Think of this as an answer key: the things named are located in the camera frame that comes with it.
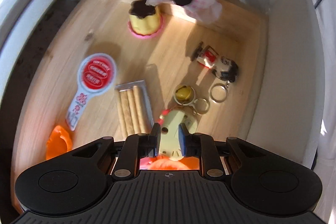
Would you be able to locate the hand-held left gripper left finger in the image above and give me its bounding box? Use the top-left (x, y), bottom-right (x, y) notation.
top-left (67, 123), bottom-right (161, 182)

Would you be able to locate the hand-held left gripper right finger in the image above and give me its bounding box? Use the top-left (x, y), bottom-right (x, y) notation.
top-left (178, 123), bottom-right (265, 182)

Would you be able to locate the cream keychain toy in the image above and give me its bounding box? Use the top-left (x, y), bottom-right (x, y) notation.
top-left (157, 106), bottom-right (198, 161)

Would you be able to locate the orange plastic toy shell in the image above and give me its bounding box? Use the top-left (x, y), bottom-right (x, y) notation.
top-left (45, 125), bottom-right (72, 160)
top-left (142, 156), bottom-right (200, 170)

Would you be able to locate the yellow bell keychain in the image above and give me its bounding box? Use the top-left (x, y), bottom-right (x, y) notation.
top-left (173, 84), bottom-right (210, 115)

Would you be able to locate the yellow pudding toy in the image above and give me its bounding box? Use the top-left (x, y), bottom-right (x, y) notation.
top-left (127, 0), bottom-right (165, 39)

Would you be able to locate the wooden drawer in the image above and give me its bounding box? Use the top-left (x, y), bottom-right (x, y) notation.
top-left (10, 0), bottom-right (323, 214)

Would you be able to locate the doll figure keychain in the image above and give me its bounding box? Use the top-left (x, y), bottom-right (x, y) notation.
top-left (190, 42), bottom-right (239, 104)

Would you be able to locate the biscuit stick packet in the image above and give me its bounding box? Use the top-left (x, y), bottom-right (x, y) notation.
top-left (115, 80), bottom-right (155, 139)

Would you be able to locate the red white rice paddle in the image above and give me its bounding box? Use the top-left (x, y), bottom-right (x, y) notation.
top-left (64, 53), bottom-right (117, 132)

